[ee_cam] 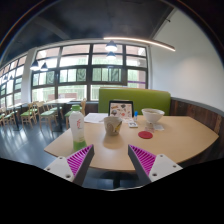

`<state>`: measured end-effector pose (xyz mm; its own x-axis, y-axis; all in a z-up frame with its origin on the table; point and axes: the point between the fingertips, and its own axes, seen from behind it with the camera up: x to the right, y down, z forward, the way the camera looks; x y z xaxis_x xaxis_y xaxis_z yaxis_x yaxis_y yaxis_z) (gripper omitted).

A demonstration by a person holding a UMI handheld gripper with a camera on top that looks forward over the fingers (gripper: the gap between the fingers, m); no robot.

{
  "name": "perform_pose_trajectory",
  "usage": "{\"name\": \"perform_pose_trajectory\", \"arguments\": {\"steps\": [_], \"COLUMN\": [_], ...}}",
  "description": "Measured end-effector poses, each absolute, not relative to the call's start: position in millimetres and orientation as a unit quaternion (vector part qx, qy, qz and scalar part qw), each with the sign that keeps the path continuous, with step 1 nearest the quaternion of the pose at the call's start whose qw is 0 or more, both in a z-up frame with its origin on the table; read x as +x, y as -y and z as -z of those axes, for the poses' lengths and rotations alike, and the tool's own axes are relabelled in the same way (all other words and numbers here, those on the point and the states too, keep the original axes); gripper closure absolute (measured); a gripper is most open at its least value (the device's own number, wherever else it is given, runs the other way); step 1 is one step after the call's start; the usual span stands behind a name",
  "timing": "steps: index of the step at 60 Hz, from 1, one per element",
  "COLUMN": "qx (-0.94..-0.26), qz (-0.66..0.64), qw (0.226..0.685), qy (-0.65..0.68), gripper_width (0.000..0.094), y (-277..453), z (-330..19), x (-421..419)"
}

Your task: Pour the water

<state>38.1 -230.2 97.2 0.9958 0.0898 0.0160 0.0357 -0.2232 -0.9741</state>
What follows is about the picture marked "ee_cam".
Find white paper sheets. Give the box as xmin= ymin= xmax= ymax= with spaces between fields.
xmin=84 ymin=113 xmax=108 ymax=123

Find beige patterned ceramic cup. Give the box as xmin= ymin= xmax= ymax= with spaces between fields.
xmin=104 ymin=116 xmax=122 ymax=136

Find small white card holder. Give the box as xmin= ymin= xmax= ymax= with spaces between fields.
xmin=128 ymin=122 xmax=138 ymax=128

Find linear LED ceiling light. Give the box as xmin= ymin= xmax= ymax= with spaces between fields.
xmin=103 ymin=37 xmax=176 ymax=52

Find white bottle with green cap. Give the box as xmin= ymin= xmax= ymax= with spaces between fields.
xmin=69 ymin=105 xmax=87 ymax=151

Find small wrapped packets on table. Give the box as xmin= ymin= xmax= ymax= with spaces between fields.
xmin=145 ymin=123 xmax=164 ymax=133

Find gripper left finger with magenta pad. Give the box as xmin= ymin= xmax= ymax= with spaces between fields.
xmin=45 ymin=145 xmax=94 ymax=186

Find white ceramic bowl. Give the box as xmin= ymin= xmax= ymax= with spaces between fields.
xmin=142 ymin=108 xmax=165 ymax=123

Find small blue-capped bottle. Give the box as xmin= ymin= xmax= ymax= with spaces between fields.
xmin=134 ymin=111 xmax=138 ymax=121

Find wooden dining table in background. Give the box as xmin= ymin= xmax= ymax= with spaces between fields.
xmin=46 ymin=98 xmax=73 ymax=132

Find green upholstered booth bench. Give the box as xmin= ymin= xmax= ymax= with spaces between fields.
xmin=98 ymin=87 xmax=171 ymax=115

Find blue pendant lamp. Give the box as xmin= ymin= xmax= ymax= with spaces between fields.
xmin=105 ymin=40 xmax=117 ymax=52
xmin=30 ymin=60 xmax=40 ymax=71
xmin=106 ymin=51 xmax=116 ymax=60
xmin=40 ymin=62 xmax=48 ymax=72

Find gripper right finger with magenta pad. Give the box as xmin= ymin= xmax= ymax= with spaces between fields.
xmin=128 ymin=145 xmax=182 ymax=185

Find black framed menu stand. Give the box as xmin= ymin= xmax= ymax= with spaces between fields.
xmin=108 ymin=100 xmax=134 ymax=121

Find red round coaster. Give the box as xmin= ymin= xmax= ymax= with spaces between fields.
xmin=138 ymin=131 xmax=153 ymax=139

